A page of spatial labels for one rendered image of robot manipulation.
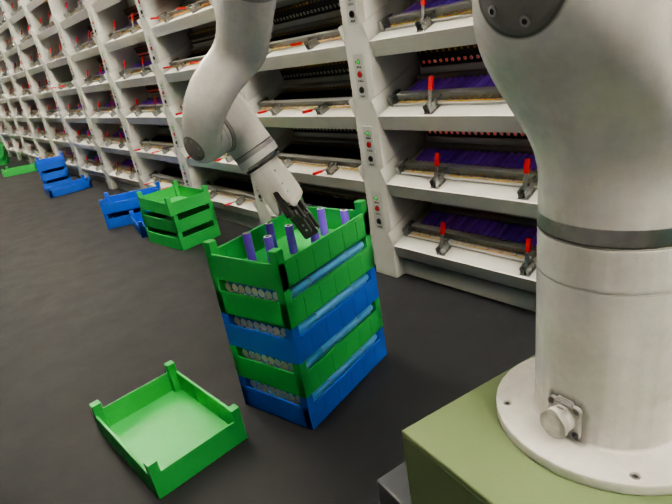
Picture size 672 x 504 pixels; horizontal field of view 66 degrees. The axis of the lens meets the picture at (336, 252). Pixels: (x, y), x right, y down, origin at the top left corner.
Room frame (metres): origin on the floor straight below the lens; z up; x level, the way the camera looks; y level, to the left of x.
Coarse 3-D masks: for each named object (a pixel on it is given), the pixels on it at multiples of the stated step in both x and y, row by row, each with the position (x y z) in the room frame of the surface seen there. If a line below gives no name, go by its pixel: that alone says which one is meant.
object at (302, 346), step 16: (368, 272) 1.08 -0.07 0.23; (368, 288) 1.06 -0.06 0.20; (352, 304) 1.01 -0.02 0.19; (368, 304) 1.06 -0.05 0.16; (224, 320) 0.99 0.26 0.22; (320, 320) 0.93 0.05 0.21; (336, 320) 0.96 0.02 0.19; (240, 336) 0.96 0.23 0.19; (256, 336) 0.93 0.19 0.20; (272, 336) 0.90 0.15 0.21; (288, 336) 0.87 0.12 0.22; (304, 336) 0.89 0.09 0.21; (320, 336) 0.92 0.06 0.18; (272, 352) 0.91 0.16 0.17; (288, 352) 0.88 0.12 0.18; (304, 352) 0.88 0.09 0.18
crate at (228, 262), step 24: (336, 216) 1.15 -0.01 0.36; (360, 216) 1.07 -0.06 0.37; (240, 240) 1.06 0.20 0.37; (336, 240) 1.00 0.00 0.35; (216, 264) 0.97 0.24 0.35; (240, 264) 0.93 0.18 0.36; (264, 264) 0.88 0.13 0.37; (288, 264) 0.88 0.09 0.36; (312, 264) 0.93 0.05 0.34; (264, 288) 0.89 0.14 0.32; (288, 288) 0.87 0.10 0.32
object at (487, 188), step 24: (408, 144) 1.58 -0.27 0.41; (432, 144) 1.56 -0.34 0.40; (456, 144) 1.50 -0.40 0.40; (480, 144) 1.44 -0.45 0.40; (504, 144) 1.38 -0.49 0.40; (528, 144) 1.32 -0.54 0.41; (384, 168) 1.51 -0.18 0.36; (408, 168) 1.53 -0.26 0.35; (432, 168) 1.45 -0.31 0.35; (456, 168) 1.38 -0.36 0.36; (480, 168) 1.32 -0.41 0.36; (504, 168) 1.27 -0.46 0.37; (528, 168) 1.17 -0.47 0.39; (408, 192) 1.45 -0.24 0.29; (432, 192) 1.37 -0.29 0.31; (456, 192) 1.31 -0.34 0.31; (480, 192) 1.26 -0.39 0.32; (504, 192) 1.22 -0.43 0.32; (528, 192) 1.16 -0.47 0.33; (528, 216) 1.16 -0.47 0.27
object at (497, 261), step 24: (408, 216) 1.56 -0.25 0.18; (432, 216) 1.53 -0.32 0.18; (456, 216) 1.49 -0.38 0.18; (480, 216) 1.43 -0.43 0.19; (504, 216) 1.38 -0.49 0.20; (408, 240) 1.50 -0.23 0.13; (432, 240) 1.44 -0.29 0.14; (456, 240) 1.40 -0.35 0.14; (480, 240) 1.33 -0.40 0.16; (504, 240) 1.28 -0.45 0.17; (528, 240) 1.17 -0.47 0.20; (432, 264) 1.41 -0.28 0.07; (456, 264) 1.32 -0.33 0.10; (480, 264) 1.27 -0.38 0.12; (504, 264) 1.23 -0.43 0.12; (528, 264) 1.17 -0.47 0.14; (528, 288) 1.16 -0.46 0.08
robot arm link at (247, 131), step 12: (240, 96) 1.01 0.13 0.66; (240, 108) 0.99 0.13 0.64; (228, 120) 0.96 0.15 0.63; (240, 120) 0.98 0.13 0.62; (252, 120) 0.99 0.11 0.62; (240, 132) 0.97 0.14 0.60; (252, 132) 0.98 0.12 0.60; (264, 132) 1.00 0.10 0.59; (240, 144) 0.97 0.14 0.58; (252, 144) 0.97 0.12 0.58; (240, 156) 0.98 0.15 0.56
